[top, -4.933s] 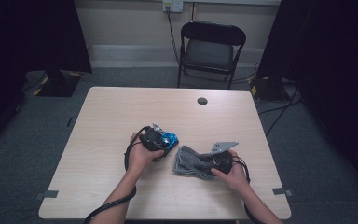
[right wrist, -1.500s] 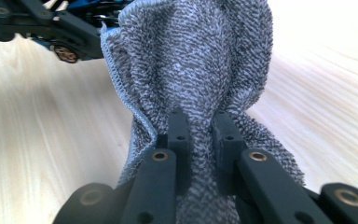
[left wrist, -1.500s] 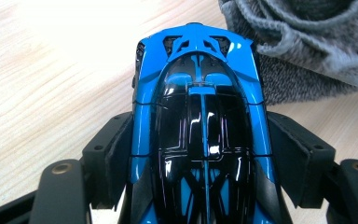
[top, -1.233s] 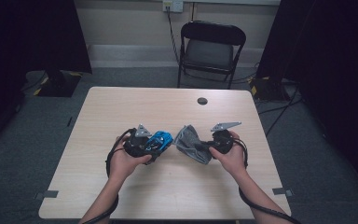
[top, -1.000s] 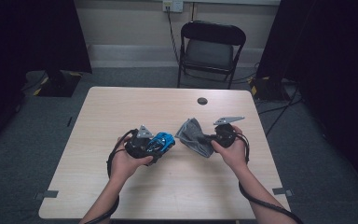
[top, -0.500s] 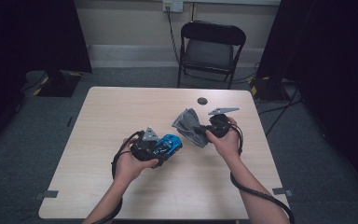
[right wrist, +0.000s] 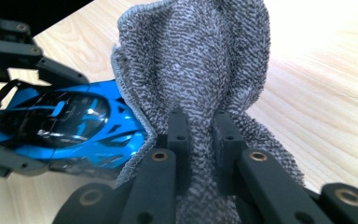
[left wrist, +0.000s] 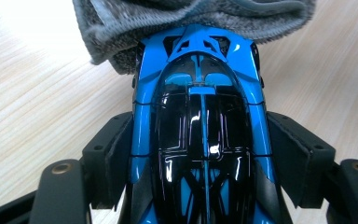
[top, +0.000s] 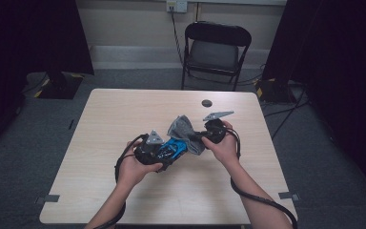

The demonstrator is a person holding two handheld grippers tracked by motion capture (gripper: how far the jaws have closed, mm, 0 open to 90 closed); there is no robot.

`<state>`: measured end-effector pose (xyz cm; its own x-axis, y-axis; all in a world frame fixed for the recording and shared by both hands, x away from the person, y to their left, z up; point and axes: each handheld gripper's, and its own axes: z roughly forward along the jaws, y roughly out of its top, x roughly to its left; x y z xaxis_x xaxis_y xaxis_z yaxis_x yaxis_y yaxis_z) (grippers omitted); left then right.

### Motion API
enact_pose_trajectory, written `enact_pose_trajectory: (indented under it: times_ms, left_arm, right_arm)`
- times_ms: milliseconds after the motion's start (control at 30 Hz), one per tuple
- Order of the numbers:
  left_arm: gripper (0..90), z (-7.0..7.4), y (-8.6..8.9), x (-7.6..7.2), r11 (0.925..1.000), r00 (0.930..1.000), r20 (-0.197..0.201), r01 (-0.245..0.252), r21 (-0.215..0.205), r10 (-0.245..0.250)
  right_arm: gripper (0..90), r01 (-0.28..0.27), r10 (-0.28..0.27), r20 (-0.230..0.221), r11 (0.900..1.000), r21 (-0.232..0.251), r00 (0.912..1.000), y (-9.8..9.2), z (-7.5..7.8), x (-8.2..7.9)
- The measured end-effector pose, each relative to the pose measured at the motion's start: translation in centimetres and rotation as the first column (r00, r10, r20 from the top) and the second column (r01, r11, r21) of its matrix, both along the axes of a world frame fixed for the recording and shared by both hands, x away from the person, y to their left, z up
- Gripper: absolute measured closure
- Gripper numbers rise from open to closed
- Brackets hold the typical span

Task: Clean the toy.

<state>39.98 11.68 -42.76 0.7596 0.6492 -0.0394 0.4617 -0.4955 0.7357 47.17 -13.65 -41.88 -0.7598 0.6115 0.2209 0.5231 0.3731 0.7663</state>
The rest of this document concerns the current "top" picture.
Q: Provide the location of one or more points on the round grey table grommet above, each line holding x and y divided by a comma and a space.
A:
207, 103

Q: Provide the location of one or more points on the white wall socket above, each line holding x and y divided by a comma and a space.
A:
177, 5

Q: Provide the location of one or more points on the black stand base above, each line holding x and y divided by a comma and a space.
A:
60, 87

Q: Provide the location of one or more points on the person's left hand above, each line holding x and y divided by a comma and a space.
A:
133, 171

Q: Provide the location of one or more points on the black and blue toy car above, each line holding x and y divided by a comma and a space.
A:
173, 149

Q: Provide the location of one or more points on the grey cloth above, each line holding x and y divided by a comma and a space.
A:
184, 132

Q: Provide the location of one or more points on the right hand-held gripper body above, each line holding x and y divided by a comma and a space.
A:
216, 132

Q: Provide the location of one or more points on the black folding chair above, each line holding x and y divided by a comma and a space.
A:
214, 54

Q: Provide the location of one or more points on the person's right hand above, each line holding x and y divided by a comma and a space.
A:
227, 149

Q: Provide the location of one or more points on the grey tape piece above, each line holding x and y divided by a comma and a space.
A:
287, 195
49, 198

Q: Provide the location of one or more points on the black box with yellow tape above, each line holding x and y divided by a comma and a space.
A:
274, 92

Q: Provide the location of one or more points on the black curtain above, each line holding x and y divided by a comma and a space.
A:
340, 63
28, 35

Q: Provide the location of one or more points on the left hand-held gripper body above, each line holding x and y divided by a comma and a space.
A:
146, 154

